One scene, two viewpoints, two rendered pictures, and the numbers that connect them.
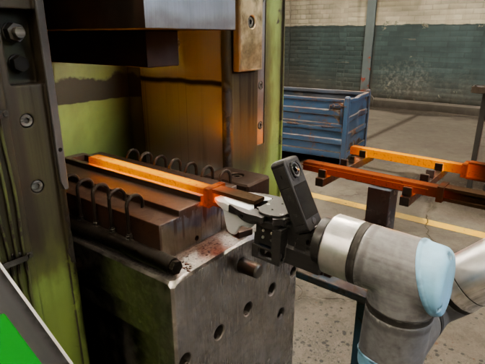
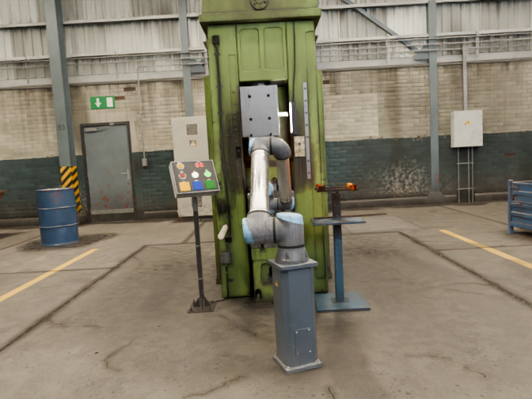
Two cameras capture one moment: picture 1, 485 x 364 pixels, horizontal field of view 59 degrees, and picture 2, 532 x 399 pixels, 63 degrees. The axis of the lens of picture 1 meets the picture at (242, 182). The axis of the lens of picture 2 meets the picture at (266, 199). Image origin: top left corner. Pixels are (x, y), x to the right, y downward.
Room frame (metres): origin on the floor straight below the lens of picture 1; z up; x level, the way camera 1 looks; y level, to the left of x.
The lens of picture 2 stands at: (-1.42, -2.79, 1.19)
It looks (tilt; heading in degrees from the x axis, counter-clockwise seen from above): 5 degrees down; 53
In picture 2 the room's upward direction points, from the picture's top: 3 degrees counter-clockwise
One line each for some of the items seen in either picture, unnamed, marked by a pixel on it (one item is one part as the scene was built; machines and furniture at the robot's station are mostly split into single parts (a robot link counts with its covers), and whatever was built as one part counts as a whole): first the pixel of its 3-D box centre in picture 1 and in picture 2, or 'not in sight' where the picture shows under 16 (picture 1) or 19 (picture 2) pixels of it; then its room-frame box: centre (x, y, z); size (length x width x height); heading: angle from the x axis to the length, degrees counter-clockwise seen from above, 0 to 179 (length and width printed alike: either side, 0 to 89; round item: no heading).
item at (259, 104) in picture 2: not in sight; (264, 113); (0.85, 0.21, 1.56); 0.42 x 0.39 x 0.40; 53
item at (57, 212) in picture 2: not in sight; (58, 215); (0.08, 4.92, 0.44); 0.59 x 0.59 x 0.88
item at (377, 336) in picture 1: (395, 334); (269, 203); (0.52, -0.22, 0.85); 0.12 x 0.09 x 0.12; 139
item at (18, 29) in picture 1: (18, 48); not in sight; (0.63, 0.31, 1.24); 0.03 x 0.03 x 0.07; 53
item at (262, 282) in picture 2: not in sight; (275, 267); (0.87, 0.21, 0.23); 0.55 x 0.37 x 0.47; 53
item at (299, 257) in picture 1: (293, 234); not in sight; (0.61, -0.08, 0.97); 0.12 x 0.08 x 0.09; 53
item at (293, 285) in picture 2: not in sight; (294, 312); (0.14, -0.91, 0.30); 0.22 x 0.22 x 0.60; 73
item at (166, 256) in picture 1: (96, 233); not in sight; (0.69, 0.26, 0.93); 0.40 x 0.03 x 0.03; 53
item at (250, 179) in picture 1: (237, 189); not in sight; (0.87, 0.01, 0.95); 0.12 x 0.08 x 0.06; 53
